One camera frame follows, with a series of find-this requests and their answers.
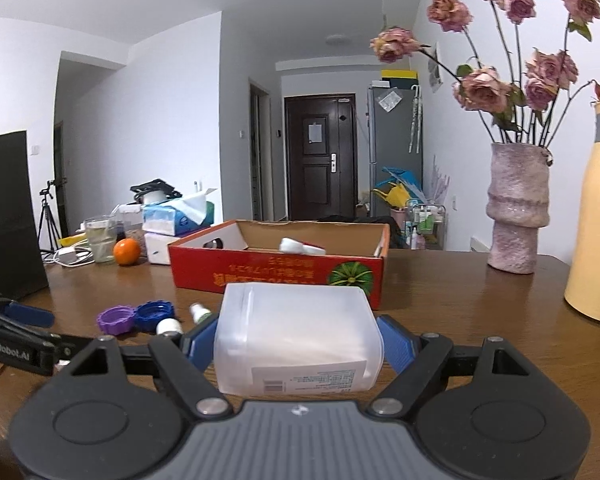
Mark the blue tissue box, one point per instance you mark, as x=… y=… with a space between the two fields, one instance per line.
x=175 y=217

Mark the black and white appliance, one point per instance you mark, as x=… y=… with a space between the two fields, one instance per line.
x=155 y=192

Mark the blue and yellow bags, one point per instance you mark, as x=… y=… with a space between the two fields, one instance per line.
x=397 y=190

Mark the yellow and black box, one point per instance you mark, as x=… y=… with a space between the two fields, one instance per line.
x=399 y=79

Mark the small storage cart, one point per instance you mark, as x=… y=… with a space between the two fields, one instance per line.
x=425 y=227

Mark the pink textured vase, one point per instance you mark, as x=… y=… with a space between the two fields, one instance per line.
x=517 y=210

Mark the red and white lint brush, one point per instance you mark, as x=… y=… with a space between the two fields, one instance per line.
x=300 y=246

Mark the clear plastic bag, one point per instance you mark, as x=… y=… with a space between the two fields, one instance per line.
x=389 y=101

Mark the red cardboard box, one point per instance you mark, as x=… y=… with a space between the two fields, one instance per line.
x=260 y=272

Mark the side room door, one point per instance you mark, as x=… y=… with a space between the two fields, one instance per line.
x=260 y=155

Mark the white tissue pack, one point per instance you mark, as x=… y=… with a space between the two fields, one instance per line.
x=157 y=249

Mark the bunch of dried pink roses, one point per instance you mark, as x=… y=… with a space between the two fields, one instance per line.
x=485 y=87

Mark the dark brown entrance door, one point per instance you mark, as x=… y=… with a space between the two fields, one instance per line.
x=320 y=170

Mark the white folded umbrella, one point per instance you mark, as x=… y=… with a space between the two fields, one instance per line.
x=416 y=120

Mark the blue bottle cap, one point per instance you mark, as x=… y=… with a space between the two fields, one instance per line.
x=152 y=315

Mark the clear plastic food container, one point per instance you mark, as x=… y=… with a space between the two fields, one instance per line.
x=131 y=225

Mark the purple bottle cap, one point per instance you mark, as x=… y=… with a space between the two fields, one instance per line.
x=116 y=321

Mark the grey refrigerator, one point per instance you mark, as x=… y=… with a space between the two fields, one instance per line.
x=392 y=140

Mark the green spray bottle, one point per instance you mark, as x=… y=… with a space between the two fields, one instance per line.
x=200 y=312

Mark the yellow flat packet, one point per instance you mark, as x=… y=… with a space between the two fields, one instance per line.
x=74 y=240

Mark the yellow thermos jug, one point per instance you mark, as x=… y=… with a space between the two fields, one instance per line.
x=597 y=235

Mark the orange fruit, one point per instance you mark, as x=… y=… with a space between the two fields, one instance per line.
x=127 y=252

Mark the clear glass cup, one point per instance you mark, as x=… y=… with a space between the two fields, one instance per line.
x=100 y=242

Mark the small white bottle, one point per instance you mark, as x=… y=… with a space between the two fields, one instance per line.
x=169 y=326

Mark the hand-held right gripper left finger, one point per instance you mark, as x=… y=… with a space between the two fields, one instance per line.
x=202 y=344

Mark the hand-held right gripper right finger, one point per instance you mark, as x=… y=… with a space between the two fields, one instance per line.
x=397 y=344

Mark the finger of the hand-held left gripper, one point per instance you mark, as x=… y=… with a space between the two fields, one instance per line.
x=72 y=346
x=30 y=316

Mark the translucent white plastic box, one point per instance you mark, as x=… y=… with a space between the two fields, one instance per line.
x=300 y=335

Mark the black paper bag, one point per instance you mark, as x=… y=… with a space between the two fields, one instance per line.
x=7 y=220

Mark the black camera tripod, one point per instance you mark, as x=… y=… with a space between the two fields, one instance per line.
x=50 y=210

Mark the round ceiling lamp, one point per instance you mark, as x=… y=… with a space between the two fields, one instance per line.
x=337 y=39

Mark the purple dried plant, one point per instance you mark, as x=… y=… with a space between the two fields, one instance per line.
x=439 y=182

